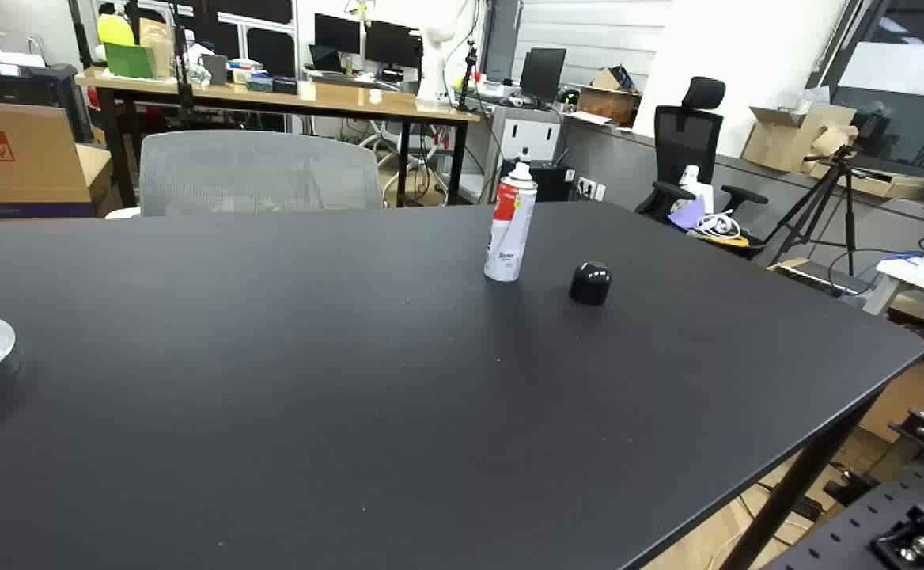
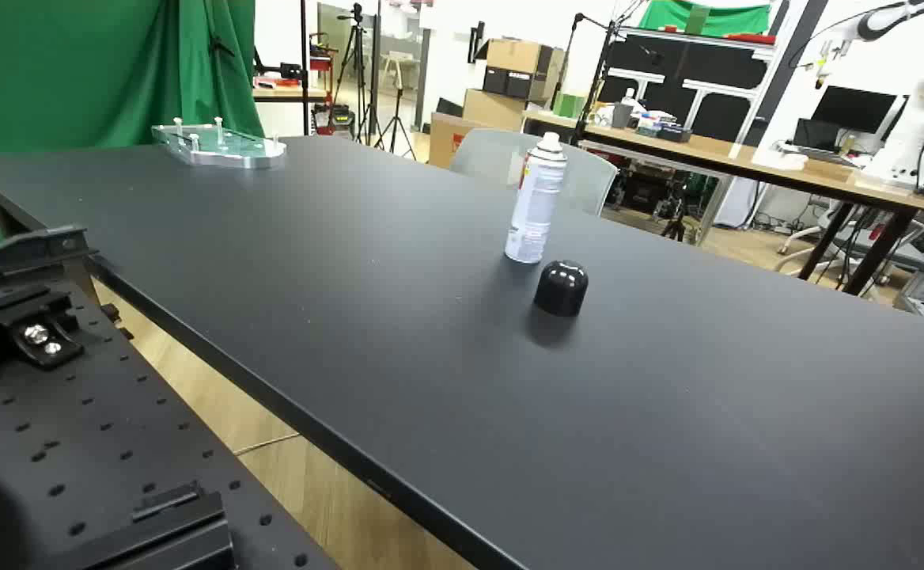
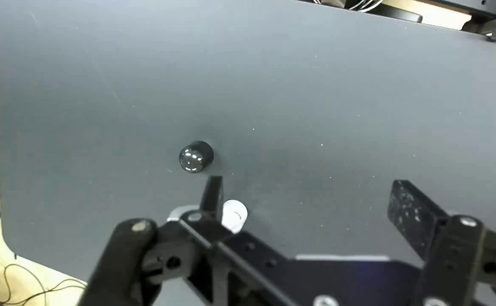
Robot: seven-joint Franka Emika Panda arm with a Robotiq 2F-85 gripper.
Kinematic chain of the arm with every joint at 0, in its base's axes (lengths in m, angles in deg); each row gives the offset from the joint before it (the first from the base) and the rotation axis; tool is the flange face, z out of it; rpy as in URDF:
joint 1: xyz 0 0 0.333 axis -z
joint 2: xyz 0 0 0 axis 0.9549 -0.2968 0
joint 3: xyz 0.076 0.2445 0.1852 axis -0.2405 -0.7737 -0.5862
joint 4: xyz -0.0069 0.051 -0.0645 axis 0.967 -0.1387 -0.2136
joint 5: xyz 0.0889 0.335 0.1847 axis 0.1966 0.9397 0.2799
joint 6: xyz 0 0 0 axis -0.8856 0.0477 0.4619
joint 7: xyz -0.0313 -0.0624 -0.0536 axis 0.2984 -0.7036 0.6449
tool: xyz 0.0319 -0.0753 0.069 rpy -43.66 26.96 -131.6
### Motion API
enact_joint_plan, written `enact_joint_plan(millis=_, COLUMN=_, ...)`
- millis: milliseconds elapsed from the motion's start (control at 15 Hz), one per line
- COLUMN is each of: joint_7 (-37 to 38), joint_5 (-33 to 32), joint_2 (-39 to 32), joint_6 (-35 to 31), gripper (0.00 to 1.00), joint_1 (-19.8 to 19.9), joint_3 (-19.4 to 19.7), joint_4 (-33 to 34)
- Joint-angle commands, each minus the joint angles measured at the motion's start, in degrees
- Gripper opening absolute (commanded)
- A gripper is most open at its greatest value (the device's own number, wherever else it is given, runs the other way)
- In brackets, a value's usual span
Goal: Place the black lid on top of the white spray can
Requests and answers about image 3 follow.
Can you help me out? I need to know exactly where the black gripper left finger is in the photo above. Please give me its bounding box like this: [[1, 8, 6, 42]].
[[76, 177, 293, 306]]

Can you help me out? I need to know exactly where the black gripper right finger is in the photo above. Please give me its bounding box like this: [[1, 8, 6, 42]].
[[387, 180, 496, 306]]

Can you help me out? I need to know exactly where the black equipment at table edge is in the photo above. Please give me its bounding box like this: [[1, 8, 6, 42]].
[[302, 0, 496, 42]]

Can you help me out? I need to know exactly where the thin black cable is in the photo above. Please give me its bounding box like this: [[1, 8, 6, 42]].
[[0, 260, 88, 304]]

